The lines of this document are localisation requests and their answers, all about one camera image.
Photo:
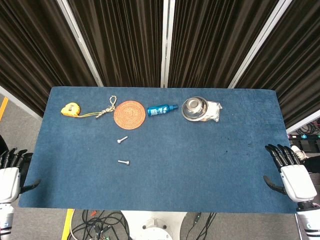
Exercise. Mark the stainless steel bowl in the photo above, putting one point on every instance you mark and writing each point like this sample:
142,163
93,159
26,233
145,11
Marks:
194,108

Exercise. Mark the white sneaker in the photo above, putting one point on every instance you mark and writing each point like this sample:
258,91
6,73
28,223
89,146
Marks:
301,153

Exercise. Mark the left black-fingered robot hand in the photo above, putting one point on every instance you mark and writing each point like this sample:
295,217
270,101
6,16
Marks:
10,182

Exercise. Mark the right black-fingered robot hand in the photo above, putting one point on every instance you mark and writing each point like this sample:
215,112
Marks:
297,182

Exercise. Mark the clear plastic bag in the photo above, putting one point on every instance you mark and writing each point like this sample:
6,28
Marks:
214,110

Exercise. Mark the white aluminium frame post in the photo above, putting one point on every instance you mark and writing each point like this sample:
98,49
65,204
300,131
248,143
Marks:
166,42
80,42
260,42

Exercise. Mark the black power strip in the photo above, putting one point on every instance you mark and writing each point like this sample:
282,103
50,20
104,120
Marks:
303,136

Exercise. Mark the blue spray bottle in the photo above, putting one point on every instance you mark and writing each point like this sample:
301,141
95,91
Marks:
158,110

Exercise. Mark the small silver screw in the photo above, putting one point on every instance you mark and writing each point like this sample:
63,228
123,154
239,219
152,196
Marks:
123,162
122,139

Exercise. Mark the round woven orange coaster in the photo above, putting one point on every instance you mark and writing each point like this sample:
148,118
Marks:
129,114

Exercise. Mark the dark brown pleated curtain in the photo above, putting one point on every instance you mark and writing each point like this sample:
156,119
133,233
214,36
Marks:
295,70
212,42
120,42
32,55

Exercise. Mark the blue table cloth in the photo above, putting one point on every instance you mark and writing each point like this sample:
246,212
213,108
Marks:
175,170

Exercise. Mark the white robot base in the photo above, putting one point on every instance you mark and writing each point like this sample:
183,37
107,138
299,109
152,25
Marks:
152,225

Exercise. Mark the yellow floor tape strip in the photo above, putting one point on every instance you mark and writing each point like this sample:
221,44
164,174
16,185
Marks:
67,225
3,107

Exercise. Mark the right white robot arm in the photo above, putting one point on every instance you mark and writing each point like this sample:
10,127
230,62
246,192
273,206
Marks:
308,222

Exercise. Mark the yellow tape measure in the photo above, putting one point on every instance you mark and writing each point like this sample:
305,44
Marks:
70,109

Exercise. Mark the white aluminium frame rail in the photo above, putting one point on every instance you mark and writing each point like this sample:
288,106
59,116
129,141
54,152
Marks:
17,102
303,124

